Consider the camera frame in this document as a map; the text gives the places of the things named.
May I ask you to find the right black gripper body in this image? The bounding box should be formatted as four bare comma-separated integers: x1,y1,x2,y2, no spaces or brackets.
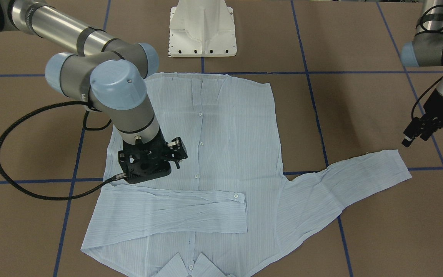
123,128,188,167

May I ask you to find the light blue button-up shirt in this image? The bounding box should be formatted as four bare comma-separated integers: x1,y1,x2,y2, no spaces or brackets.
81,73,411,277

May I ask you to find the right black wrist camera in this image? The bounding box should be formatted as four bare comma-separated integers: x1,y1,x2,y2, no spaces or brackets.
118,149,171,184

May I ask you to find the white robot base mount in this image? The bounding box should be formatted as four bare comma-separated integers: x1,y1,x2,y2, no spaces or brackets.
168,0,237,57

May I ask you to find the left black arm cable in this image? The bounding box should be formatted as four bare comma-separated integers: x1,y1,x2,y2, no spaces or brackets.
411,5,443,129

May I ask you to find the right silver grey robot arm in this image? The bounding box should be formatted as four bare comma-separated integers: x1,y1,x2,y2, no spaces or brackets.
0,0,187,165

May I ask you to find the braided black cable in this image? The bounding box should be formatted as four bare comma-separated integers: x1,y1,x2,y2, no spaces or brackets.
0,101,130,201

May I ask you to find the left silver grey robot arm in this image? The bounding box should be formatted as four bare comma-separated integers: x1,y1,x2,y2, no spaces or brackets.
400,0,443,147

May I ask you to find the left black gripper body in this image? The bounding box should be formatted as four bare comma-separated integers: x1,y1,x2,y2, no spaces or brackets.
410,89,443,135

